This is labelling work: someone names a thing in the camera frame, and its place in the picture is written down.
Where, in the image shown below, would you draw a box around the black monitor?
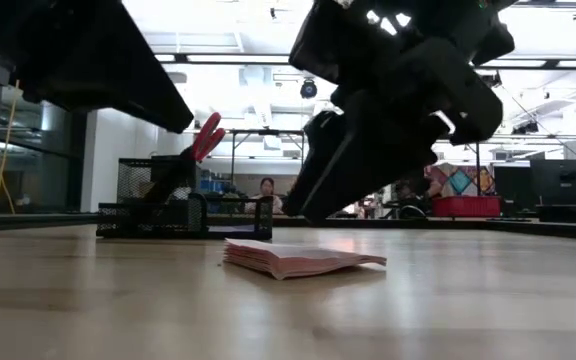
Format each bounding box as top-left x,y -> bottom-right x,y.
529,158 -> 576,206

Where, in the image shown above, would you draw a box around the pink sticky note pad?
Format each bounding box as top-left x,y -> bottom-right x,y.
222,237 -> 388,281

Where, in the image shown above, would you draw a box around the purple sticky note pad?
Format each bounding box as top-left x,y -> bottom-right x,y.
207,223 -> 258,234

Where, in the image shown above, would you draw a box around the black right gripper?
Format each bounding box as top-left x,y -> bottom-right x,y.
283,0 -> 503,226

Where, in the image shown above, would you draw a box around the colourful patchwork wall hanging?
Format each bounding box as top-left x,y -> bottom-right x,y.
435,162 -> 495,198

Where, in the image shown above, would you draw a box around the black overhead light beam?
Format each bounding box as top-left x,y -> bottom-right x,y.
155,52 -> 576,70

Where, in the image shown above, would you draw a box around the red plastic bin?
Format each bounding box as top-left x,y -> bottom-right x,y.
431,195 -> 503,218

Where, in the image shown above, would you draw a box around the person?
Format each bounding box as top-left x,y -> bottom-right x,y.
245,176 -> 285,215
407,169 -> 447,216

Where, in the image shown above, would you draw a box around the black mesh desk organizer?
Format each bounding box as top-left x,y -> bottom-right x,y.
95,156 -> 274,241

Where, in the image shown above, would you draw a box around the black cabinet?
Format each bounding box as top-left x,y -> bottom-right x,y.
492,164 -> 532,217

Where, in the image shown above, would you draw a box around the black metal rig frame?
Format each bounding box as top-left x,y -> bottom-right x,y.
432,133 -> 483,199
228,128 -> 307,201

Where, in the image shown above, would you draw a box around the round black ceiling camera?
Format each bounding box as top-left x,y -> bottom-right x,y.
299,78 -> 319,100

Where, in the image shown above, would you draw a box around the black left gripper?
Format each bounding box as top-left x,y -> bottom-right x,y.
0,0 -> 194,135

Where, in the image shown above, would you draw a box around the red-handled scissors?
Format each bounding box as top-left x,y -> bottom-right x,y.
140,111 -> 227,204

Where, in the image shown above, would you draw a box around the black aluminium table frame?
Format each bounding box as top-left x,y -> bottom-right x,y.
0,213 -> 576,242

